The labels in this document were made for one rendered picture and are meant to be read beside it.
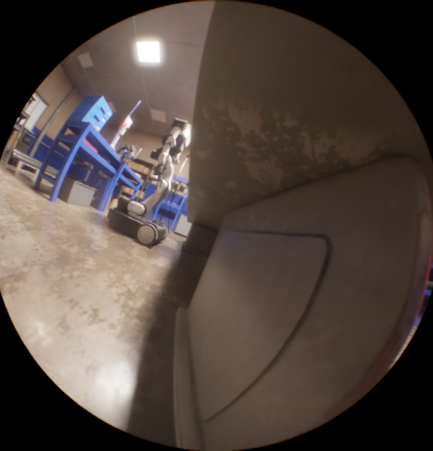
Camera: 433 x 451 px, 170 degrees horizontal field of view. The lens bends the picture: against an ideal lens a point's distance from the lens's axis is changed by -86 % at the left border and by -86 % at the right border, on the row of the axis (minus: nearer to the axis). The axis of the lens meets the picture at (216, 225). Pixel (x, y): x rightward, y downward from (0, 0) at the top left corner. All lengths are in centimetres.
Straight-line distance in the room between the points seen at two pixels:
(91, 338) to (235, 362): 30
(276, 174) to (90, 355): 44
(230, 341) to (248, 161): 21
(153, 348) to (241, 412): 28
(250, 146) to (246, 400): 24
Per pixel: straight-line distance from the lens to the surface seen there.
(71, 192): 202
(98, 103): 206
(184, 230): 417
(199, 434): 28
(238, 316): 18
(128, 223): 148
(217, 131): 16
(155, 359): 38
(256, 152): 16
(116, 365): 35
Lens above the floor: 30
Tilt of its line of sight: 5 degrees up
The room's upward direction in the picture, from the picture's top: 22 degrees clockwise
